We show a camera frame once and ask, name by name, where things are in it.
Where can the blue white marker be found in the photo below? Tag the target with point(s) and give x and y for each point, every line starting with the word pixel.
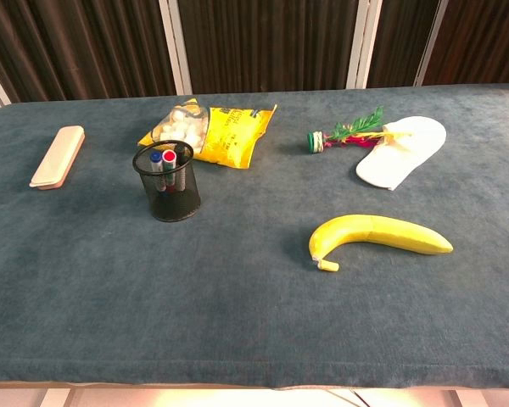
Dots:
pixel 155 158

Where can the black mesh pen holder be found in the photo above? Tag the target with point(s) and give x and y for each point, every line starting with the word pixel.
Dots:
pixel 174 208

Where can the green marker with grey cap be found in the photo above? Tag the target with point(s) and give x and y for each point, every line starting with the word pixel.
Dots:
pixel 182 153

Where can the red cap marker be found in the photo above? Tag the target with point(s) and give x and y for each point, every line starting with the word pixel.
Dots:
pixel 169 157

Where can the yellow snack bag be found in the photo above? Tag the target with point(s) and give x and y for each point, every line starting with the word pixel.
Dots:
pixel 233 135

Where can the green toy plant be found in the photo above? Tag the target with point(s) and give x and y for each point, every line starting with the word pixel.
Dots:
pixel 316 142

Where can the blue table cloth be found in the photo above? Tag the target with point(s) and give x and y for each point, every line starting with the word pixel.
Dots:
pixel 237 305

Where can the yellow banana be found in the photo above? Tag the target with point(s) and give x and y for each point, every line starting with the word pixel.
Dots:
pixel 365 229

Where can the white slipper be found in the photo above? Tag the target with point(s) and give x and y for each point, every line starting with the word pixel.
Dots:
pixel 390 169

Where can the brown slatted partition screen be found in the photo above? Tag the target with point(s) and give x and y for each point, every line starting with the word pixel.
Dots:
pixel 258 42

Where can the beige pencil case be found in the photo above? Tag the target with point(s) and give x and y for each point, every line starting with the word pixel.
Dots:
pixel 57 157

